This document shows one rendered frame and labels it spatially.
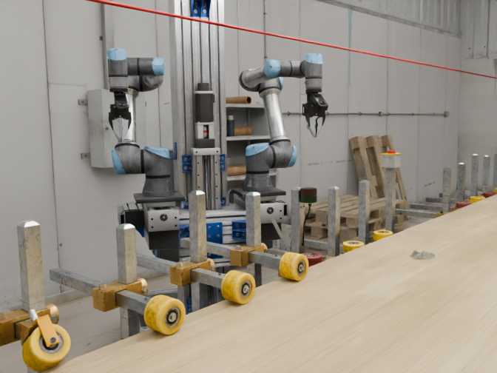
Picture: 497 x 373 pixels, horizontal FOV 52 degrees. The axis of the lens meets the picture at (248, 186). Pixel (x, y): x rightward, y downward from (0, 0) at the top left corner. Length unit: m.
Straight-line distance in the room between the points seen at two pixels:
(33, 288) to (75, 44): 3.24
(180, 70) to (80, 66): 1.78
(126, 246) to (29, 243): 0.25
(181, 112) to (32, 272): 1.56
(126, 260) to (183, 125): 1.37
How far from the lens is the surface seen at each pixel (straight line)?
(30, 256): 1.20
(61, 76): 4.21
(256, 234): 1.68
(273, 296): 1.43
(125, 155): 2.42
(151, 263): 1.61
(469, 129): 9.97
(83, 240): 4.33
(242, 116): 5.32
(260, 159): 2.51
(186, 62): 2.63
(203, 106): 2.54
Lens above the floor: 1.37
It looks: 7 degrees down
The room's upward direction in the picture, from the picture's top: 1 degrees counter-clockwise
